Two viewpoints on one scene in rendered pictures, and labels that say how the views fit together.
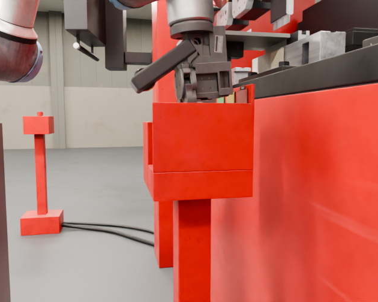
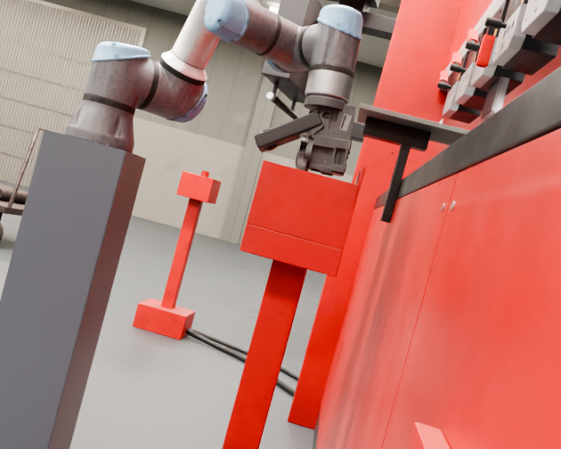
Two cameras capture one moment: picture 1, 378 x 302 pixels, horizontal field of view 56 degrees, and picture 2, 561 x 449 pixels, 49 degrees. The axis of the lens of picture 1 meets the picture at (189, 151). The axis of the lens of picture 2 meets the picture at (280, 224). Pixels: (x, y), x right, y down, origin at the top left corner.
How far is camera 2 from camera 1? 0.49 m
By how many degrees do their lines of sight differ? 17
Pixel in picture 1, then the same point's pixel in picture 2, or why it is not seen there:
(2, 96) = (174, 145)
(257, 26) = not seen: hidden behind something
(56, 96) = (247, 163)
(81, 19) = not seen: hidden behind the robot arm
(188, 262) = (264, 331)
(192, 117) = (296, 183)
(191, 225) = (277, 295)
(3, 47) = (169, 83)
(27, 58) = (189, 98)
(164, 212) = (316, 345)
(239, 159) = (330, 235)
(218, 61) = (340, 138)
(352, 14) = not seen: outside the picture
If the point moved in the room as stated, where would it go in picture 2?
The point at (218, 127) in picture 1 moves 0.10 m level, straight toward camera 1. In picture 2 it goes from (318, 199) to (297, 191)
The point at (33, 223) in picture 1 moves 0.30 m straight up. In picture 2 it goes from (151, 315) to (167, 256)
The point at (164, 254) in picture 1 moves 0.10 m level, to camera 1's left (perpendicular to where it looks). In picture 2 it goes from (299, 405) to (274, 395)
